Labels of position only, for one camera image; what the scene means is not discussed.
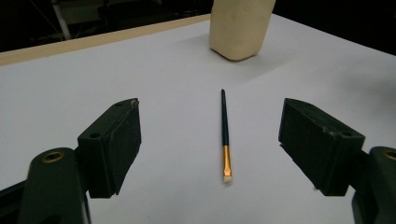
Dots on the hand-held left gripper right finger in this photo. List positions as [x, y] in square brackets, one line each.
[317, 146]

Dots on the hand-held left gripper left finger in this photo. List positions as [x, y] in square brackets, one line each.
[109, 149]

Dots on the cream square brush holder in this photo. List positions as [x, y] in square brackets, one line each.
[239, 28]

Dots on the white table cover sheet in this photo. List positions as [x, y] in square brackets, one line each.
[174, 77]

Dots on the light wooden table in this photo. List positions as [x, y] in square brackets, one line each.
[93, 40]

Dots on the white desk leg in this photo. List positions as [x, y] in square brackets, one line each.
[61, 21]

